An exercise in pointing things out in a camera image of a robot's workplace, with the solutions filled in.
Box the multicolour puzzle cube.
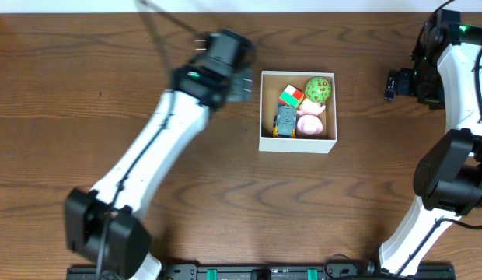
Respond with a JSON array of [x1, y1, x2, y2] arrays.
[[278, 85, 305, 109]]

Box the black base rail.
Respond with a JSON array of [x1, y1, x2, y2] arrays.
[[66, 263, 456, 280]]

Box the pink white duck toy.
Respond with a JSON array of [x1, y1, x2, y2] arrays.
[[296, 99, 326, 135]]

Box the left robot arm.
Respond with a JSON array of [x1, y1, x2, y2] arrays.
[[65, 30, 256, 280]]

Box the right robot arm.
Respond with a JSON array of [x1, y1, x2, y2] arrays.
[[370, 5, 482, 279]]

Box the white cardboard box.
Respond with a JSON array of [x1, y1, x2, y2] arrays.
[[259, 71, 337, 153]]

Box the yellow grey toy car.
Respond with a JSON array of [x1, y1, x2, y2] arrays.
[[272, 106, 297, 138]]

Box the green ball with red numbers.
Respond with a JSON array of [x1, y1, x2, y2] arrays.
[[305, 76, 332, 103]]

